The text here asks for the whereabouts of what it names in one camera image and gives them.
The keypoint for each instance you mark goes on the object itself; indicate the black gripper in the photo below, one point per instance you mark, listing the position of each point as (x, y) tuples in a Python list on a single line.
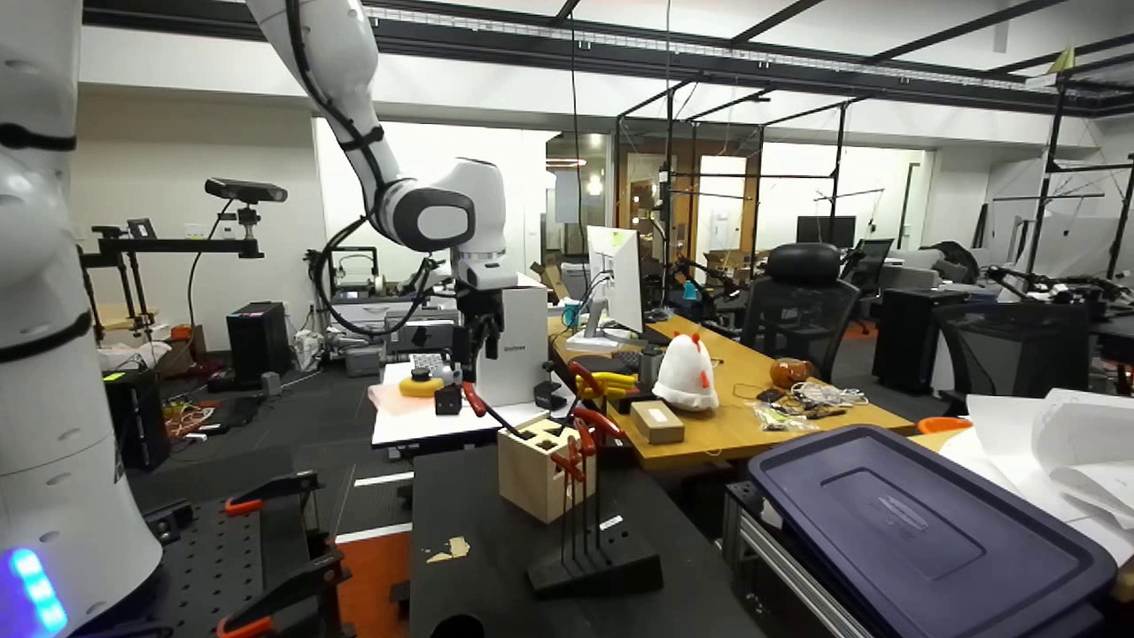
[(479, 317)]

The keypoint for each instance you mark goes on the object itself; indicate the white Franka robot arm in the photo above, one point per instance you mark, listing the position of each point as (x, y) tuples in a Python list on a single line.
[(71, 392)]

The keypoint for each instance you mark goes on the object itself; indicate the orange round object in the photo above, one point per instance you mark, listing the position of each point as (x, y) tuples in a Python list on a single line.
[(788, 372)]

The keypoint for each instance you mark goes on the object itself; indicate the yellow tape roll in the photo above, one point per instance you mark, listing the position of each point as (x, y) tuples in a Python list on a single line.
[(420, 384)]

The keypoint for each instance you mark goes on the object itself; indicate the grey equipment box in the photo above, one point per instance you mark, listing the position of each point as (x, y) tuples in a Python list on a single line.
[(408, 332)]

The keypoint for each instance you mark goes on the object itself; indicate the wooden shape sorter cube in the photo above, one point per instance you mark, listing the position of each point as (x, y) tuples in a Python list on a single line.
[(536, 480)]

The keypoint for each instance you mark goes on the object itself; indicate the small black monitor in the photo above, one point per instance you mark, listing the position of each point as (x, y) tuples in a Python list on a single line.
[(353, 271)]

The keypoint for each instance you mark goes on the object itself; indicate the white monitor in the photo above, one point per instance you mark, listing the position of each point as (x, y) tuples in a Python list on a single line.
[(614, 278)]

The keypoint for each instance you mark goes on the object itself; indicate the small rectangular box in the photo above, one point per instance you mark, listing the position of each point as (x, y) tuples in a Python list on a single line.
[(657, 418)]

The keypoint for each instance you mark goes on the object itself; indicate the white helmet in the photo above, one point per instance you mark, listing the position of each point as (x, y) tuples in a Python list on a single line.
[(682, 378)]

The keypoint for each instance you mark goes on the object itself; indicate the black computer tower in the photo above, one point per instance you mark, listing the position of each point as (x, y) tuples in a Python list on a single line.
[(256, 340)]

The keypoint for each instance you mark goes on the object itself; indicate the black orange clamp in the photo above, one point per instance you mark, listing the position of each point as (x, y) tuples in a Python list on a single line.
[(279, 485), (295, 584)]

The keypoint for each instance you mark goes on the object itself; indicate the black stand with white label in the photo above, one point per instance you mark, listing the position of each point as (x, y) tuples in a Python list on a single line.
[(597, 569)]

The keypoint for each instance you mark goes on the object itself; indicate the orange mat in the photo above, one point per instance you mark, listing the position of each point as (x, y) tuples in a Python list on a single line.
[(373, 584)]

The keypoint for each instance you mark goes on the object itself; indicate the wooden desk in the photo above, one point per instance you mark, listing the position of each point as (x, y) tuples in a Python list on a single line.
[(732, 428)]

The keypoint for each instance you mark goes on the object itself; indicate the clear plastic bag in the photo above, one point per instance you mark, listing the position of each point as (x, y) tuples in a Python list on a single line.
[(818, 401)]

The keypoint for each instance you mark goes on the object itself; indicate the black box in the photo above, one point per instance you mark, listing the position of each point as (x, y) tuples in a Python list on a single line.
[(135, 412)]

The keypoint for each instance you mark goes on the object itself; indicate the black wide monitor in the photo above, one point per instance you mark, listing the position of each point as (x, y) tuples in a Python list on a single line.
[(824, 231)]

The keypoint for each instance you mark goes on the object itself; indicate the orange disc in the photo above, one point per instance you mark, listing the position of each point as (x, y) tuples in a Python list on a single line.
[(943, 424)]

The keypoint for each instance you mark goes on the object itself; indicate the blue storage bin lid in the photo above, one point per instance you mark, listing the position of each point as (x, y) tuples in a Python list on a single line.
[(923, 531)]

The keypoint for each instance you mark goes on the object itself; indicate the white plastic sheets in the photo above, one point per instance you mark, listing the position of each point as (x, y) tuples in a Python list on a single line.
[(1066, 462)]

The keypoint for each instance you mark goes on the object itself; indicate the black camera on stand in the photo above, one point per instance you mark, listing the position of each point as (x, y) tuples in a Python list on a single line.
[(242, 187)]

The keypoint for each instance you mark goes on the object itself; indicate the black metal frame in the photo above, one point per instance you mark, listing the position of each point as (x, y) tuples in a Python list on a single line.
[(180, 244)]

